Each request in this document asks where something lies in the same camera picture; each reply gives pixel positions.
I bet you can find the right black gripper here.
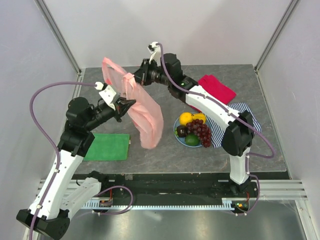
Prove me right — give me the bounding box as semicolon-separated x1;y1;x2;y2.
128;59;171;87

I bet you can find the pink plastic bag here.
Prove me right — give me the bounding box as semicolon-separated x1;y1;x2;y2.
101;57;164;149

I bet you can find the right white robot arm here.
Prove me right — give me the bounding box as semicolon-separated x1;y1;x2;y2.
134;53;254;197

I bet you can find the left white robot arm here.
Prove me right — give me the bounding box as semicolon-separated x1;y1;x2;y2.
16;97;136;240

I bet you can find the green towel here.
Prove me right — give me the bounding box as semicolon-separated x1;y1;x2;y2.
84;133;131;162

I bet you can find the yellow lemon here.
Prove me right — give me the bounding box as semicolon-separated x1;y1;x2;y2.
179;112;193;126

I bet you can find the dark mangosteen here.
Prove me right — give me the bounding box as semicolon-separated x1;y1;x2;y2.
174;125;188;138

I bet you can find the red folded t-shirt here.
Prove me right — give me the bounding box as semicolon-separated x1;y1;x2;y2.
198;74;236;105

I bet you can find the light blue plate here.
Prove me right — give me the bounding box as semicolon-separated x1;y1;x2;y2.
173;118;211;148

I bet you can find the green lime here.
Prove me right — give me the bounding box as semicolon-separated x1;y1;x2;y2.
184;133;200;147

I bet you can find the purple grape bunch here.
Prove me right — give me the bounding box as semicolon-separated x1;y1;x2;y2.
186;119;212;148

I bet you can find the blue white striped cloth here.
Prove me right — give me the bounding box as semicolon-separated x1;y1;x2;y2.
204;102;262;149

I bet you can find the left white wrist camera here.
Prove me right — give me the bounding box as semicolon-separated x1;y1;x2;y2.
99;84;121;111

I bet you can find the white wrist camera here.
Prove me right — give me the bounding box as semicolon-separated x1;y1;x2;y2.
148;41;162;65
99;84;121;111

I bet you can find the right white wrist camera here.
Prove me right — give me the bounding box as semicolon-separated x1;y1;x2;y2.
148;41;162;65

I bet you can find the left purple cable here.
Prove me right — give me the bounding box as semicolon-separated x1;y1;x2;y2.
28;81;101;240

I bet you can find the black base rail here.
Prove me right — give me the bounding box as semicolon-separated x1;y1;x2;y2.
72;171;259;201

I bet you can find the white slotted cable duct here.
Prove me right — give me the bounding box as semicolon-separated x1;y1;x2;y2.
81;199;250;211

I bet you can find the left aluminium frame post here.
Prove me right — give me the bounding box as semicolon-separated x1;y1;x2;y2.
34;0;82;76

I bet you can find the aluminium frame post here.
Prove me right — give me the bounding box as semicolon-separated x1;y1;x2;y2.
254;0;300;74
34;0;82;76

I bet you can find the right aluminium frame post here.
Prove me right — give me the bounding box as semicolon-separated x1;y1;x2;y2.
254;0;300;74

